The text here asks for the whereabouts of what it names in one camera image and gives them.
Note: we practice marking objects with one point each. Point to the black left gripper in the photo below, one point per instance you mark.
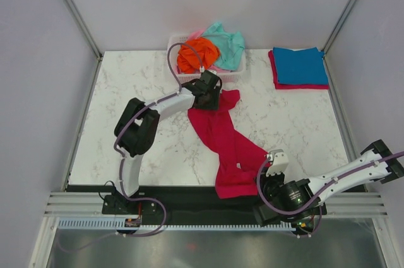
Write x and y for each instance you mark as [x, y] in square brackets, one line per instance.
[214, 104]

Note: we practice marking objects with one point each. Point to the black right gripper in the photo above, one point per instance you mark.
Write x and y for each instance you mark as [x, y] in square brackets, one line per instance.
[264, 179]

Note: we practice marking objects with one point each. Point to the crimson red t shirt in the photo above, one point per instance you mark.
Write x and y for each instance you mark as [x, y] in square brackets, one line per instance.
[239, 158]

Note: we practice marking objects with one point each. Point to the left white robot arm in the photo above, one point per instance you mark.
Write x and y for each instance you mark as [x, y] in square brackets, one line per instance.
[137, 127]

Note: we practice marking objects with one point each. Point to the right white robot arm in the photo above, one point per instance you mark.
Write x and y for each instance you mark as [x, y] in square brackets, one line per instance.
[298, 199]

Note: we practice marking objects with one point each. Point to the orange t shirt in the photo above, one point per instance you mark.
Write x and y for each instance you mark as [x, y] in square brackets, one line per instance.
[205, 54]

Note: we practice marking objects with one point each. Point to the teal t shirt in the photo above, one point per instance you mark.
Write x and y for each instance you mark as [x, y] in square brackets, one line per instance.
[230, 45]

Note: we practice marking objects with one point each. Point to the pink t shirt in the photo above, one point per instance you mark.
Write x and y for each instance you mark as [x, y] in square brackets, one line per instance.
[195, 35]

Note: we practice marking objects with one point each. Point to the pink plastic laundry basket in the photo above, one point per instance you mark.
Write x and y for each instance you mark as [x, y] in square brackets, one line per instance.
[179, 39]

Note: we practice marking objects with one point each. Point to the folded red t shirt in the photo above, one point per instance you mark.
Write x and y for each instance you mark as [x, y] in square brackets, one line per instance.
[281, 86]

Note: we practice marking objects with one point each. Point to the folded blue t shirt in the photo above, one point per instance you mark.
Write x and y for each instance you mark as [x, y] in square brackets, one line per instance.
[303, 66]

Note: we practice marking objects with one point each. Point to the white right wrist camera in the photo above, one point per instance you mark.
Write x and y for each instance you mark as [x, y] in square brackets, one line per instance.
[278, 161]

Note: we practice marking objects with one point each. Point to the right aluminium frame post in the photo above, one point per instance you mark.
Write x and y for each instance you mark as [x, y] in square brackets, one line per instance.
[342, 19]

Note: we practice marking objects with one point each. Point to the aluminium frame post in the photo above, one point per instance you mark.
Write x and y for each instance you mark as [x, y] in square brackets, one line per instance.
[342, 19]
[83, 28]

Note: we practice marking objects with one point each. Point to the left aluminium frame post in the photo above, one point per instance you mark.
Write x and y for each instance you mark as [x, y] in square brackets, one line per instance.
[83, 28]

